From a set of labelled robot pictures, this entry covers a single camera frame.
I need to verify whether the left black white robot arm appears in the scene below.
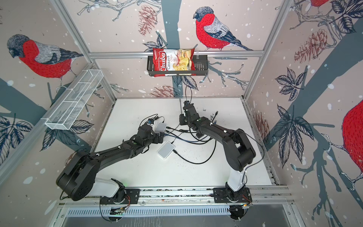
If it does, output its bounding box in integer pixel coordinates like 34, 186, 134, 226
56, 124, 164, 201

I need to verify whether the white network switch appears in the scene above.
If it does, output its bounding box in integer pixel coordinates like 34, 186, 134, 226
154, 122, 167, 133
157, 141, 175, 159

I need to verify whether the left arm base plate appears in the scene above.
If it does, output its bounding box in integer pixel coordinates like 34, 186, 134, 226
100, 188, 140, 205

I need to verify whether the black wall basket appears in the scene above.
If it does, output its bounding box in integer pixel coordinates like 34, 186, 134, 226
147, 55, 209, 77

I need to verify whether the white wire mesh shelf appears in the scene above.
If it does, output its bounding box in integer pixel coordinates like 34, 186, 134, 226
45, 69, 104, 130

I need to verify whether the grey ethernet cable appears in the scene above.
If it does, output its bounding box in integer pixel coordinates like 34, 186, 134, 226
172, 98, 183, 131

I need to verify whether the red cassava chips bag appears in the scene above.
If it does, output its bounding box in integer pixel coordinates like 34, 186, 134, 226
153, 48, 195, 77

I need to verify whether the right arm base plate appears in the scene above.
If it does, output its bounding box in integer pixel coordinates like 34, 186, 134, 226
211, 187, 252, 204

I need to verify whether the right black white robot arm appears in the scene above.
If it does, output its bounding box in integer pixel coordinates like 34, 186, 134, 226
179, 101, 256, 201

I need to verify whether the aluminium mounting rail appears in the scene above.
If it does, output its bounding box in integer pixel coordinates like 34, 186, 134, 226
60, 185, 295, 207

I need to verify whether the dark blue ethernet cable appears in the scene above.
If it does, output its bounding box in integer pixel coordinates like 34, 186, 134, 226
164, 131, 212, 145

